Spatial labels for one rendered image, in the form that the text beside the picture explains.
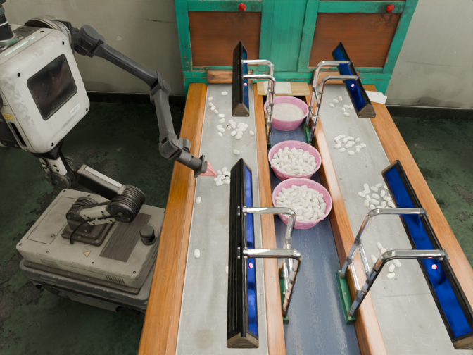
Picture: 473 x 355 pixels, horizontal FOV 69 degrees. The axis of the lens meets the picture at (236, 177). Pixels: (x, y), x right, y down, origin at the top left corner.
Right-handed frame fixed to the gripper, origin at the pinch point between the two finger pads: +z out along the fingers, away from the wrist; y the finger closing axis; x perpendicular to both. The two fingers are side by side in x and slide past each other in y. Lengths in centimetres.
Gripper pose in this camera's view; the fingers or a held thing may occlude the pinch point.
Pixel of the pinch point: (214, 175)
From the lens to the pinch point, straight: 158.9
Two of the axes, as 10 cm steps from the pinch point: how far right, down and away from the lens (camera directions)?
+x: -6.4, 5.4, 5.5
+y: 0.0, -7.1, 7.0
